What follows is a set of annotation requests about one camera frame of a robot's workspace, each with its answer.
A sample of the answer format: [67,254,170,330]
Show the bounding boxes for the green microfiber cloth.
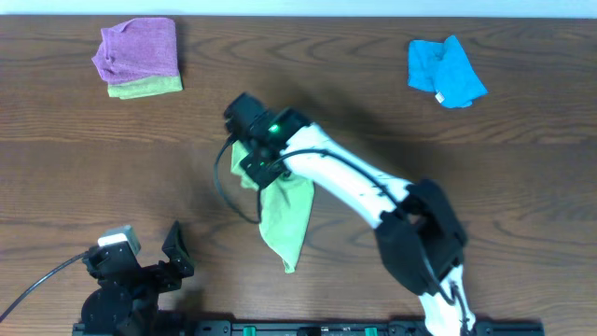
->
[230,142,314,273]

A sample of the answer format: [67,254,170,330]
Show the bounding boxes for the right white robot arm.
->
[224,93,476,335]

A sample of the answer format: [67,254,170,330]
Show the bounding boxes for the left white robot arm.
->
[81,222,194,335]

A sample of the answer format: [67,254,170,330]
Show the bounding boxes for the light green folded cloth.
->
[107,76,183,100]

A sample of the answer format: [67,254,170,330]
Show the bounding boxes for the purple folded cloth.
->
[92,18,179,85]

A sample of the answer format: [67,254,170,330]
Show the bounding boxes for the blue crumpled cloth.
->
[408,35,488,108]

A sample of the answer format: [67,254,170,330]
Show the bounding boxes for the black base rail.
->
[72,319,546,336]

